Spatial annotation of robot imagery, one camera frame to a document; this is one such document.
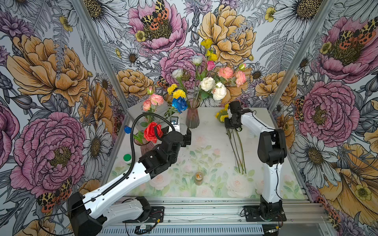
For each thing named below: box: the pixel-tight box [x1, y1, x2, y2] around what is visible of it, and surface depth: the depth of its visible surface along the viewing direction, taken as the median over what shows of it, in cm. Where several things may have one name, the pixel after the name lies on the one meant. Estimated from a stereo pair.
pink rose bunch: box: [206, 60, 247, 88], surface depth 74 cm
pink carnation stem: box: [139, 87, 165, 127], surface depth 71 cm
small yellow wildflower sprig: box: [200, 38, 218, 62], surface depth 88 cm
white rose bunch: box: [171, 54, 227, 101], surface depth 74 cm
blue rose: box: [171, 96, 189, 115], surface depth 65 cm
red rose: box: [143, 121, 164, 144], surface depth 62 cm
